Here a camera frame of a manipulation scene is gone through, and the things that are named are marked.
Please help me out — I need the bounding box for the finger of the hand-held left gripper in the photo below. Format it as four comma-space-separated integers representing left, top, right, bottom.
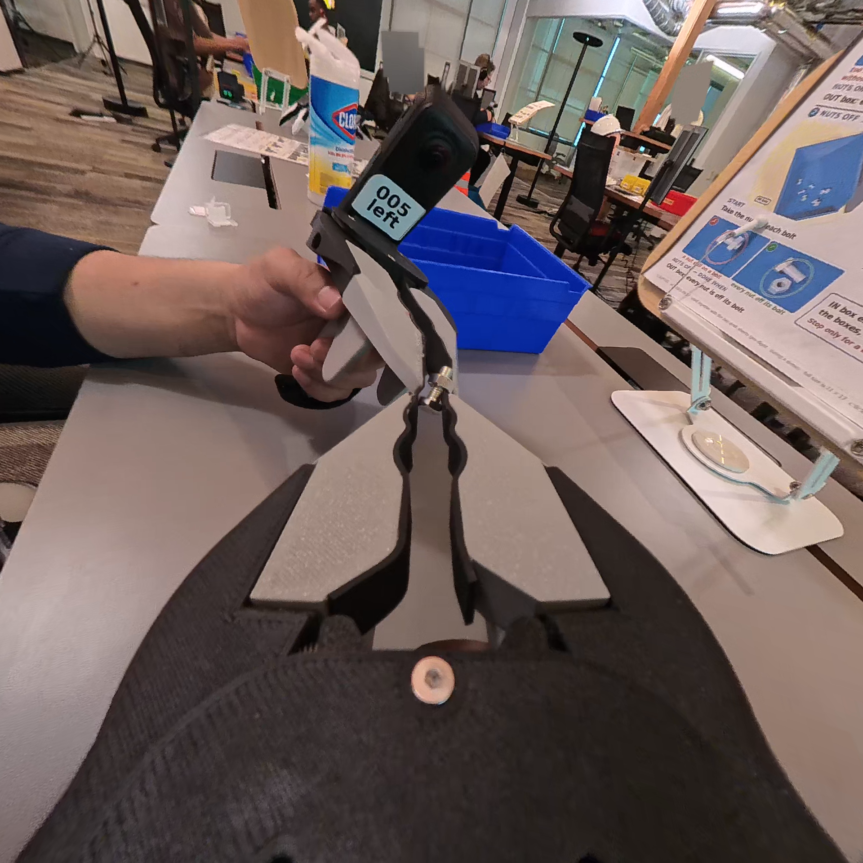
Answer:
376, 286, 461, 407
320, 243, 429, 403

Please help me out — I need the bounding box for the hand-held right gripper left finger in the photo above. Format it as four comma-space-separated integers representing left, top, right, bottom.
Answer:
249, 394, 414, 611

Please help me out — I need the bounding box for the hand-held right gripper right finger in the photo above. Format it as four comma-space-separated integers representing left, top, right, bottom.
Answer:
441, 398, 611, 624

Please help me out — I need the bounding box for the small silver hex bolt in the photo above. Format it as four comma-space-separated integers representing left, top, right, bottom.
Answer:
418, 364, 455, 409

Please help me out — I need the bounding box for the blue plastic bin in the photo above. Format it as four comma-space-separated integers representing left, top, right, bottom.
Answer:
324, 185, 593, 355

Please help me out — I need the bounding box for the person's left forearm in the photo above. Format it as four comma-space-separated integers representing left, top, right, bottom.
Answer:
0, 226, 244, 368

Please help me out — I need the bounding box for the person's left hand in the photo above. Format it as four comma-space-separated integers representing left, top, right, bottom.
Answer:
229, 247, 385, 404

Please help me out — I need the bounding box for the disinfectant wipes canister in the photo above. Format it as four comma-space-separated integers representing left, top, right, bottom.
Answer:
308, 50, 361, 206

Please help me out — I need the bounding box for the wooden desk with black legs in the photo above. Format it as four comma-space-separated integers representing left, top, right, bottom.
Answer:
477, 131, 555, 221

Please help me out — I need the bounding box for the large black display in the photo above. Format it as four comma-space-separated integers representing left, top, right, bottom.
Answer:
330, 0, 384, 74

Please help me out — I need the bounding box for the printed paper sheet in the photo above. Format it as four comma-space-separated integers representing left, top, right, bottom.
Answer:
202, 123, 311, 167

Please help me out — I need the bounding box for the black office chair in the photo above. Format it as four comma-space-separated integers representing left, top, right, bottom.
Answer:
125, 0, 205, 154
549, 128, 632, 272

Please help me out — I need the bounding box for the tan cardboard sheet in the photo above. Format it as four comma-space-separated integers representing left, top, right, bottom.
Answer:
237, 0, 309, 90

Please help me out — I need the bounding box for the clear plastic wrapper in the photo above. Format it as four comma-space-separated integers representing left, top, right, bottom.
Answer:
189, 197, 239, 229

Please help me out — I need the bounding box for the black floor lamp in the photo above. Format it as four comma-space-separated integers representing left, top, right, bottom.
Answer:
525, 31, 604, 209

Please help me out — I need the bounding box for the wooden instruction board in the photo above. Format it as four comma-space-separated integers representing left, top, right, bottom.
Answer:
637, 30, 863, 466

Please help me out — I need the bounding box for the black monitor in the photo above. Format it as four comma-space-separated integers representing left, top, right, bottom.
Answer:
649, 125, 710, 205

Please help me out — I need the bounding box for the printed instruction sheet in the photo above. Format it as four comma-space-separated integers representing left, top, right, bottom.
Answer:
644, 50, 863, 432

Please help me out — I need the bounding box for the dark desk cable cover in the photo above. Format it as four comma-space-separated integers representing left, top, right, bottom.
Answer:
211, 150, 280, 210
599, 345, 666, 393

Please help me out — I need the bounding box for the wooden post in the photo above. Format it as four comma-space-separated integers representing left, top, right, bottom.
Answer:
632, 0, 717, 133

